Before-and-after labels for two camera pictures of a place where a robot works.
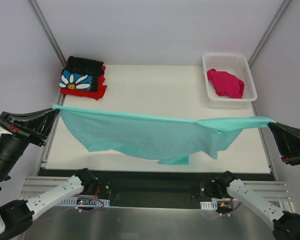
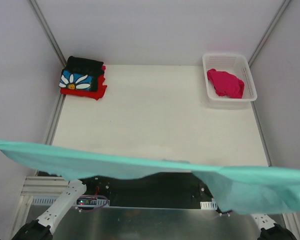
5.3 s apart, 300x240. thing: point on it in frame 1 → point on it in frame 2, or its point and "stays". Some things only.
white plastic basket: x=236 y=64 stays
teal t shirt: x=170 y=140 → x=243 y=189
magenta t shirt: x=225 y=84 stays
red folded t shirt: x=95 y=94 stays
